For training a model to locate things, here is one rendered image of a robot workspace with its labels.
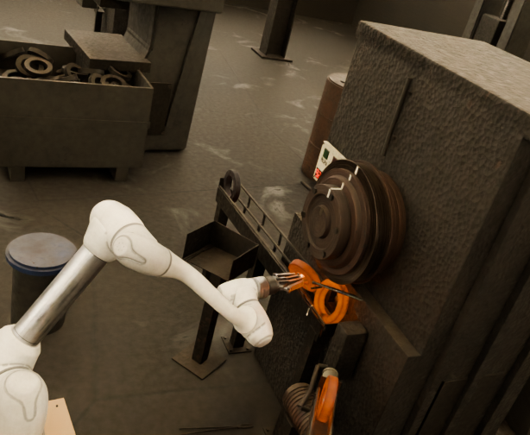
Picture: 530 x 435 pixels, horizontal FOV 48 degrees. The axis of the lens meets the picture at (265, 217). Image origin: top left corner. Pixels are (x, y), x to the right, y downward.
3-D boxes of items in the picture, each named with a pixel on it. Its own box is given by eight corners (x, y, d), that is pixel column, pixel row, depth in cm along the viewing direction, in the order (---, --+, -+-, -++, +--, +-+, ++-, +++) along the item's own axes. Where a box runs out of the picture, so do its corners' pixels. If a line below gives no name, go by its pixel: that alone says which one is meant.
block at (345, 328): (343, 365, 241) (361, 318, 229) (352, 379, 235) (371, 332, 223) (319, 368, 236) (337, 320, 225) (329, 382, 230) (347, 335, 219)
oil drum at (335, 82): (343, 162, 587) (372, 74, 545) (375, 192, 541) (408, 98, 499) (290, 160, 561) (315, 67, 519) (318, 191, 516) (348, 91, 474)
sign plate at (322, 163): (316, 177, 271) (327, 141, 262) (343, 206, 251) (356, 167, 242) (312, 177, 270) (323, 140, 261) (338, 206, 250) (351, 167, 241)
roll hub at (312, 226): (305, 233, 241) (324, 171, 228) (337, 274, 220) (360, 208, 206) (293, 233, 239) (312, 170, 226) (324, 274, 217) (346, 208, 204)
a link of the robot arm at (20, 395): (1, 457, 185) (5, 409, 174) (-17, 413, 196) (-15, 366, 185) (53, 438, 195) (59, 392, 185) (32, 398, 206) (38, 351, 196)
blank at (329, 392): (324, 418, 209) (314, 414, 209) (336, 374, 210) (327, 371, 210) (327, 428, 193) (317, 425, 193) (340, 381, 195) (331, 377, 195)
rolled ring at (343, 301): (345, 318, 230) (351, 318, 232) (340, 272, 238) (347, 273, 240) (314, 328, 244) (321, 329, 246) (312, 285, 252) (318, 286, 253)
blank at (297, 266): (287, 255, 254) (282, 260, 253) (312, 262, 242) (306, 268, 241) (301, 281, 262) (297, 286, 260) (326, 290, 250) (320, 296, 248)
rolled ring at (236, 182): (237, 177, 320) (243, 177, 321) (226, 164, 335) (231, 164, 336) (231, 208, 327) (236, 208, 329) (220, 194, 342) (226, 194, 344)
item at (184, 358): (188, 335, 319) (214, 219, 285) (228, 361, 309) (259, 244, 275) (163, 353, 303) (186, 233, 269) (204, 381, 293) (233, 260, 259)
